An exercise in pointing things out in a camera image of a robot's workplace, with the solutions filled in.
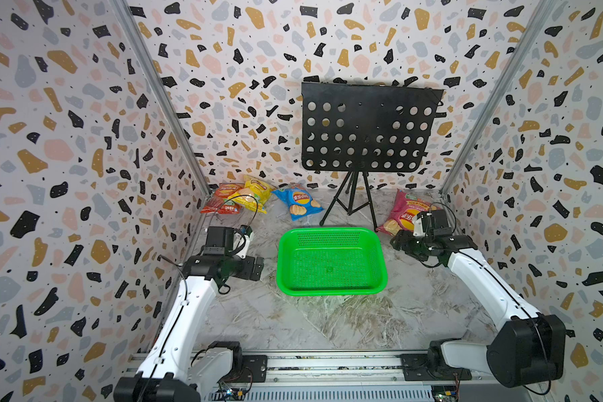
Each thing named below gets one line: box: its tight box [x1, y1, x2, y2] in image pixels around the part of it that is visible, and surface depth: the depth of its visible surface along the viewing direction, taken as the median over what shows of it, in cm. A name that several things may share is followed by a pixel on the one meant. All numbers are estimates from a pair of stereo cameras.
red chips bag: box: [200, 182, 245, 215], surface depth 108 cm
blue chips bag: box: [271, 186, 325, 222], surface depth 111 cm
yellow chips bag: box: [227, 175, 277, 214], surface depth 109 cm
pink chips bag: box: [376, 189, 440, 236], surface depth 105 cm
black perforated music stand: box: [301, 82, 447, 232], surface depth 75 cm
